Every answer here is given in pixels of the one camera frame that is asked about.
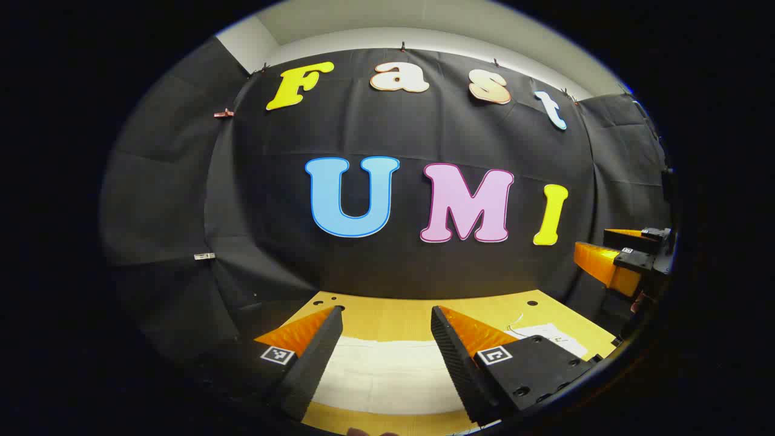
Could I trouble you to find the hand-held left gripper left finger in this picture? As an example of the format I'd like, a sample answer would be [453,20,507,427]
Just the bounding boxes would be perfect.
[209,306,344,423]

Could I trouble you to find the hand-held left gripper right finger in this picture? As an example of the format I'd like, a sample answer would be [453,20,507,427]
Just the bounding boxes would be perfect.
[430,306,598,426]

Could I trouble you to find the white jeans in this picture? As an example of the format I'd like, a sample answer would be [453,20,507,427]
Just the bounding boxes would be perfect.
[312,315,589,418]

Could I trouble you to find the black backdrop cloth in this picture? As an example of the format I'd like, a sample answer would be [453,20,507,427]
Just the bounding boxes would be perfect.
[100,36,676,376]

